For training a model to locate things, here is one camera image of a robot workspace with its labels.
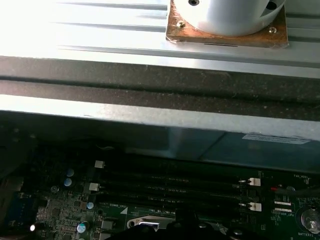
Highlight white UL label sticker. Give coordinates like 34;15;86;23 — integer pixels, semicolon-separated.
240;133;313;146

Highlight silver coin battery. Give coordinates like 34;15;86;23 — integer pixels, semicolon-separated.
301;208;320;235

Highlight CPU socket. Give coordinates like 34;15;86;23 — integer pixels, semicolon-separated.
126;213;177;232

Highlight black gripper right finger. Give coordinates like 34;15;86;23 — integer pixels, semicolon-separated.
186;209;245;240

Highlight green motherboard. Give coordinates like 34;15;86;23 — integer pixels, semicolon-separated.
0;149;320;240

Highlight blue port connector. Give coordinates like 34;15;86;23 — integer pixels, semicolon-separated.
6;193;38;223

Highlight brown square base plate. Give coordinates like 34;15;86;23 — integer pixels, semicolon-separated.
164;0;290;50

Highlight black RAM slot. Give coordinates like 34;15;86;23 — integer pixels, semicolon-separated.
96;193;242;216
89;182;262;211
94;160;262;187
98;172;253;200

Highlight black open PC case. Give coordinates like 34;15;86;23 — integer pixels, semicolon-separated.
0;55;320;240

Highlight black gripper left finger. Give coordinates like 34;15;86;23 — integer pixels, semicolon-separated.
109;209;187;240

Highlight grey fan wire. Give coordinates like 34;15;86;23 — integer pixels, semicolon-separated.
271;184;320;198

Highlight teal top capacitor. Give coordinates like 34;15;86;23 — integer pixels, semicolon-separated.
76;222;89;235

